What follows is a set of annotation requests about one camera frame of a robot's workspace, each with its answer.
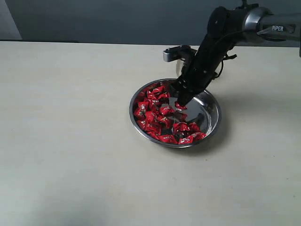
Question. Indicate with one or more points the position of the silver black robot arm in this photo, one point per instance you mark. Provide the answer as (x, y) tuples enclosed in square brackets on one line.
[(225, 29)]

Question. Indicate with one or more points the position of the red candy front bottom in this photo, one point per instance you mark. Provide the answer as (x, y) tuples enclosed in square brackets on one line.
[(185, 140)]

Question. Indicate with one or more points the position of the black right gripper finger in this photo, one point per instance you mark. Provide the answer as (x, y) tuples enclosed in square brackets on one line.
[(176, 88), (185, 97)]

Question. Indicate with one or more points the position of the small steel cup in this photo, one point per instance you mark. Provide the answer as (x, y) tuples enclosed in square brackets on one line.
[(181, 66)]

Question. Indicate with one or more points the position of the red candy top left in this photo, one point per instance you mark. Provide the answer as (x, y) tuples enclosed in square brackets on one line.
[(158, 93)]

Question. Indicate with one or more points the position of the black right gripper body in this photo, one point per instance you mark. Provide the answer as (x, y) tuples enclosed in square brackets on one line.
[(201, 70)]

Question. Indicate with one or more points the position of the red candy left edge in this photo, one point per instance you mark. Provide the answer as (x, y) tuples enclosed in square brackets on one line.
[(142, 108)]

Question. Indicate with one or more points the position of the round steel plate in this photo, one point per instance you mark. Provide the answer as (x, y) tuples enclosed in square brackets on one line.
[(202, 109)]

